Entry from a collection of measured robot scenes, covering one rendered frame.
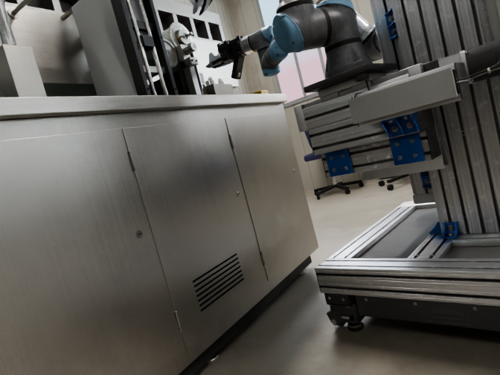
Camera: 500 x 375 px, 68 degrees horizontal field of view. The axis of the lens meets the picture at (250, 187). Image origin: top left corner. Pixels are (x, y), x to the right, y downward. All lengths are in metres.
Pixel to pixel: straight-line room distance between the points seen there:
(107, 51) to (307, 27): 0.84
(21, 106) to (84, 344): 0.55
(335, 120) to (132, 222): 0.70
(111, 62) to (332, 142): 0.93
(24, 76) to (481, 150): 1.42
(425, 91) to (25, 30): 1.48
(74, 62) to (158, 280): 1.10
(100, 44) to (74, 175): 0.83
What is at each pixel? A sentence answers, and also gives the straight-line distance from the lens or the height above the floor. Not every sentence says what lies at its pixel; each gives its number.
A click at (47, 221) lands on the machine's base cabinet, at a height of 0.62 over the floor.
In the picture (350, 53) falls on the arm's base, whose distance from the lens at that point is 1.25.
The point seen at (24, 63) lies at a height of 1.11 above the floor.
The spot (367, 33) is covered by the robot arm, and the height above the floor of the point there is 1.03.
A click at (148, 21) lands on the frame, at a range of 1.61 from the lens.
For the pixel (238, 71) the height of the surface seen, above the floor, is 1.02.
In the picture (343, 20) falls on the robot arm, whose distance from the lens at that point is 1.27.
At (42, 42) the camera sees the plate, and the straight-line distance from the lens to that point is 1.84.
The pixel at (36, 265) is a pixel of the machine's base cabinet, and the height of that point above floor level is 0.54.
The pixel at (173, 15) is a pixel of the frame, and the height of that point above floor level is 1.57.
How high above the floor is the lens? 0.65
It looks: 5 degrees down
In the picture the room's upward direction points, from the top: 15 degrees counter-clockwise
